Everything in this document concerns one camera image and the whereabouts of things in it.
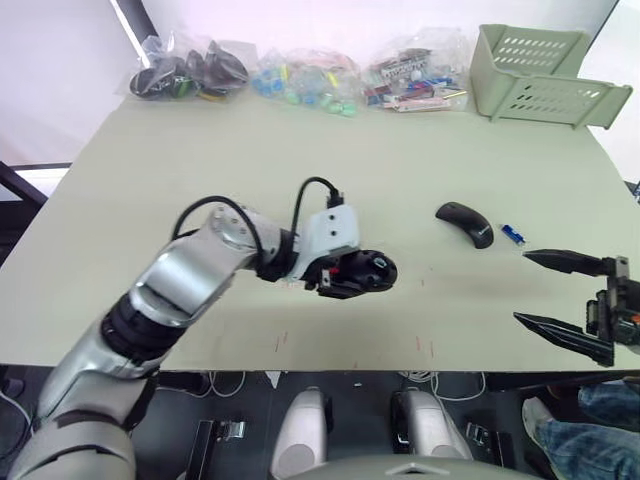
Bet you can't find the silver left robot leg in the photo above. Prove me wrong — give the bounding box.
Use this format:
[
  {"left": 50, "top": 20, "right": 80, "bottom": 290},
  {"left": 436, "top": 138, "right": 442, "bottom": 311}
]
[{"left": 271, "top": 386, "right": 334, "bottom": 480}]

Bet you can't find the pale green plastic basket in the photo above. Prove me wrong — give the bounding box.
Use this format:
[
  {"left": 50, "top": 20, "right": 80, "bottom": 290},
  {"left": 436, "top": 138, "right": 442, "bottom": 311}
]
[{"left": 468, "top": 23, "right": 634, "bottom": 130}]

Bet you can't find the black frame beside table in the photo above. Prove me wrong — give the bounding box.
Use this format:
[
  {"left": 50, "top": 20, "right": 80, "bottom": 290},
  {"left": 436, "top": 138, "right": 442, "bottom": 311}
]
[{"left": 0, "top": 159, "right": 74, "bottom": 269}]

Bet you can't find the black Lenovo mouse cover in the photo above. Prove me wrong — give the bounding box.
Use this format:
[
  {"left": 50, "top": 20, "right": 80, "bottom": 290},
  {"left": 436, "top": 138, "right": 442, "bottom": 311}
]
[{"left": 434, "top": 201, "right": 495, "bottom": 250}]

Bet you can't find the plastic bag of red pieces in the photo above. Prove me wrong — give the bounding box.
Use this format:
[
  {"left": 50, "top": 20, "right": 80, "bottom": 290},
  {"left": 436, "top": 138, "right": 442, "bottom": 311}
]
[{"left": 359, "top": 27, "right": 472, "bottom": 114}]

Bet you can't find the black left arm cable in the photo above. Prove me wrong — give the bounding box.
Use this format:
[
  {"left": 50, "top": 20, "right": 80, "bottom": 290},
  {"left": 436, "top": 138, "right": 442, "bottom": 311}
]
[{"left": 172, "top": 176, "right": 347, "bottom": 251}]

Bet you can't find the black window frame post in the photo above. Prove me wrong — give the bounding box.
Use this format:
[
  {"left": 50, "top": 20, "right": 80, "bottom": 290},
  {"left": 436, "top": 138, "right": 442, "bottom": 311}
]
[{"left": 108, "top": 0, "right": 157, "bottom": 57}]

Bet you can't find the silver robot leg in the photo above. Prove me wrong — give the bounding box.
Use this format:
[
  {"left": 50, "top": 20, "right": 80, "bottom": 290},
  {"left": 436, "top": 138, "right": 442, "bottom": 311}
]
[
  {"left": 271, "top": 386, "right": 334, "bottom": 480},
  {"left": 390, "top": 389, "right": 474, "bottom": 464}
]

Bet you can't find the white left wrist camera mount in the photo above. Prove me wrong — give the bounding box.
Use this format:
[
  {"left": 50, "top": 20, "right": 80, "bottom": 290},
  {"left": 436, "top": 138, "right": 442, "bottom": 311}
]
[{"left": 292, "top": 203, "right": 362, "bottom": 281}]

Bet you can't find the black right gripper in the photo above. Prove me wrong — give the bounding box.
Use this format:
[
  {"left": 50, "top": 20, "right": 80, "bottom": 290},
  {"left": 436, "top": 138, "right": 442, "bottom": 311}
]
[{"left": 513, "top": 248, "right": 640, "bottom": 368}]

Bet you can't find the grey robot torso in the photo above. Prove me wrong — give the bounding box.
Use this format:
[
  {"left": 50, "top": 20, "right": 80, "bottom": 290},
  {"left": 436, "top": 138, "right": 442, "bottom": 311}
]
[{"left": 299, "top": 457, "right": 546, "bottom": 480}]

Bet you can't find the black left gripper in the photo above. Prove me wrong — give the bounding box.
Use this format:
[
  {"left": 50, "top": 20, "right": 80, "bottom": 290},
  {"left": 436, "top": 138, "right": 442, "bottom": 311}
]
[{"left": 303, "top": 248, "right": 385, "bottom": 301}]

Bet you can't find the white cable under table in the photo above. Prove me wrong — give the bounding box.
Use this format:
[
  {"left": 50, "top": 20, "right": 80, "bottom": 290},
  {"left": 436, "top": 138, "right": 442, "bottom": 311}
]
[
  {"left": 198, "top": 370, "right": 247, "bottom": 401},
  {"left": 399, "top": 370, "right": 487, "bottom": 402}
]

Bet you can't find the white shoe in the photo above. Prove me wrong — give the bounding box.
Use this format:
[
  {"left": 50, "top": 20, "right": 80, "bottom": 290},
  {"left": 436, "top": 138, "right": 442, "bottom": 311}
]
[{"left": 521, "top": 397, "right": 556, "bottom": 451}]

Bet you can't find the blue jeans leg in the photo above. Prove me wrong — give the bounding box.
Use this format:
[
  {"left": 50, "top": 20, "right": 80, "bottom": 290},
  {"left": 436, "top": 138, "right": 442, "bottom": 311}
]
[{"left": 529, "top": 379, "right": 640, "bottom": 480}]

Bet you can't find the plastic bag of green pieces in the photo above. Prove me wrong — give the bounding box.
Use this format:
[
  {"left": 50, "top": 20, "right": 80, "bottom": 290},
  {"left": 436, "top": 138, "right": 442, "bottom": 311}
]
[{"left": 249, "top": 47, "right": 362, "bottom": 117}]

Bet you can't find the silver right robot leg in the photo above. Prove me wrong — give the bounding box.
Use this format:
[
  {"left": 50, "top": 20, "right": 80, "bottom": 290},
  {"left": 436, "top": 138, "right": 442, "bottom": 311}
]
[{"left": 390, "top": 389, "right": 474, "bottom": 464}]

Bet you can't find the plastic bag of black mice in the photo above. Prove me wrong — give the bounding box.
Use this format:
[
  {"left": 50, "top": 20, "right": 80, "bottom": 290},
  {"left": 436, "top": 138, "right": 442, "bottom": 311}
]
[{"left": 117, "top": 32, "right": 259, "bottom": 104}]

